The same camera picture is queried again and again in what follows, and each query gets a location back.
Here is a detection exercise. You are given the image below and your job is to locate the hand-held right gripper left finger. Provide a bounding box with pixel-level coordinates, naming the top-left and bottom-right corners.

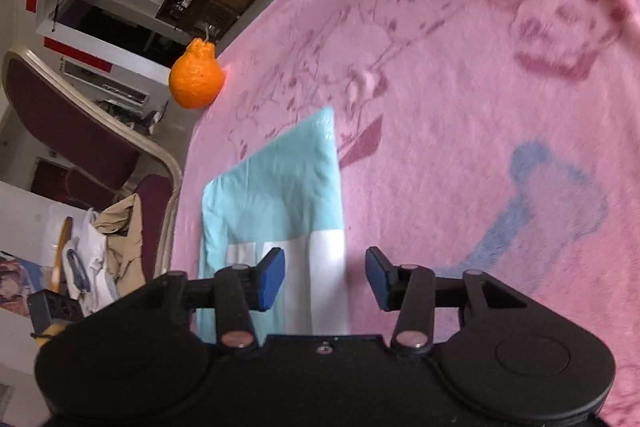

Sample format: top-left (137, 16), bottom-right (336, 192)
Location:
top-left (140, 247), bottom-right (286, 354)

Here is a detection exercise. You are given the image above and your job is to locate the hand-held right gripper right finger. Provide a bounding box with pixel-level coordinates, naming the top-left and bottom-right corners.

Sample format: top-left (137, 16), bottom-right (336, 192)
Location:
top-left (365, 247), bottom-right (528, 354)

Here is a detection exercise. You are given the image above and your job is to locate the light blue shirt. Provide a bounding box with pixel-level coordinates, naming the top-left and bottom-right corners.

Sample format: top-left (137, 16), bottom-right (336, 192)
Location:
top-left (195, 107), bottom-right (351, 343)

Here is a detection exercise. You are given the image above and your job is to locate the beige cloth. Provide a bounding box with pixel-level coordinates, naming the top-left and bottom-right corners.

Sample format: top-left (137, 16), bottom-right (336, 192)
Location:
top-left (95, 194), bottom-right (147, 280)

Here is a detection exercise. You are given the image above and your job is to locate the white cloth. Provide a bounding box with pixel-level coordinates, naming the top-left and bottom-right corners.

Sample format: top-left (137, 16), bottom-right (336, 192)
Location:
top-left (70, 207), bottom-right (121, 308)

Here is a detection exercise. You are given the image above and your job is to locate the pink printed blanket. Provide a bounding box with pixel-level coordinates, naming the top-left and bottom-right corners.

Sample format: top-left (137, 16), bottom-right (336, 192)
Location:
top-left (167, 0), bottom-right (640, 427)

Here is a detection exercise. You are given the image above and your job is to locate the wooden stick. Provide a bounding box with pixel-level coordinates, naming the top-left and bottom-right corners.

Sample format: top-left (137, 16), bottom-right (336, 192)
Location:
top-left (50, 217), bottom-right (73, 293)

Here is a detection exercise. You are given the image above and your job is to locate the knobbed orange citrus fruit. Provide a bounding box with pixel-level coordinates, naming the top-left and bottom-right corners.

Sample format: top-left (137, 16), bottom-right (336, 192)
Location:
top-left (168, 38), bottom-right (226, 110)

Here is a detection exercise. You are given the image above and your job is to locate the black box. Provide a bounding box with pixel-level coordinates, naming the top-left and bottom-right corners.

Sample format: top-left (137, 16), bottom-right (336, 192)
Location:
top-left (27, 289), bottom-right (83, 323)

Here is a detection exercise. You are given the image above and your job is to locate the printed poster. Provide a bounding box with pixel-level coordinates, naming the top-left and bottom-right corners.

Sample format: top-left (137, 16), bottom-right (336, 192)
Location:
top-left (0, 249), bottom-right (43, 318)

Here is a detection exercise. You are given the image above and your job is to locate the maroon chair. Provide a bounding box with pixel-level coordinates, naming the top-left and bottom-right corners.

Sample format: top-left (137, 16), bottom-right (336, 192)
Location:
top-left (2, 47), bottom-right (183, 283)

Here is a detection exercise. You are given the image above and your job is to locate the short red banner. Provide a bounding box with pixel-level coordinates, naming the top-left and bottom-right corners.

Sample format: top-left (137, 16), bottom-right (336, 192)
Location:
top-left (44, 37), bottom-right (113, 72)

